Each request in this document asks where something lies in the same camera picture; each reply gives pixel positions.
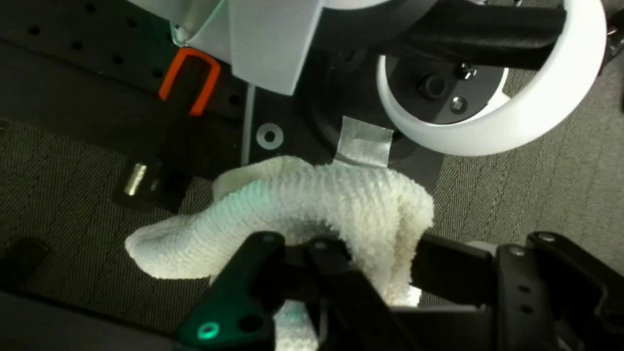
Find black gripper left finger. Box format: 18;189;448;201
174;230;417;351

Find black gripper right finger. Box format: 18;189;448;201
413;230;624;351

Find white terry towel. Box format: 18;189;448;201
123;154;437;351

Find grey tape piece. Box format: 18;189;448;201
333;115;396;168

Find white washer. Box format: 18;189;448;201
255;123;285;150

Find metal bolt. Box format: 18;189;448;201
121;162;150;199

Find orange clip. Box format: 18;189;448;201
156;45;222;119

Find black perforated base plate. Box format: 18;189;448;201
0;0;456;172

